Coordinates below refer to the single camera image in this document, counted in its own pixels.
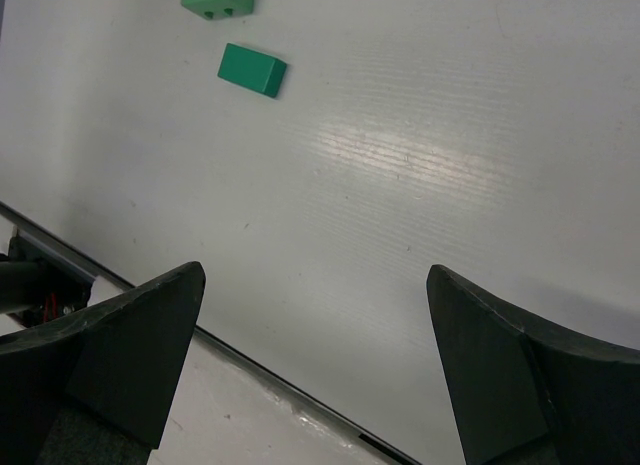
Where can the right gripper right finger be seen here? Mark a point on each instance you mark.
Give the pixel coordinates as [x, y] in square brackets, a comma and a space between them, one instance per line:
[525, 390]

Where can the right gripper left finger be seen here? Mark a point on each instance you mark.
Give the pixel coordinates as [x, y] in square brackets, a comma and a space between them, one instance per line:
[97, 386]

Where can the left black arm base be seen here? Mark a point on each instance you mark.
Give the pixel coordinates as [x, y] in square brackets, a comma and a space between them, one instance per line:
[67, 287]

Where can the dark green rectangular block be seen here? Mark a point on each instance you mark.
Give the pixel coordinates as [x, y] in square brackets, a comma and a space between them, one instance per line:
[252, 70]

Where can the light green rectangular block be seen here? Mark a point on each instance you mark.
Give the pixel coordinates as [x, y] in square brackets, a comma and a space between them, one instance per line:
[219, 9]

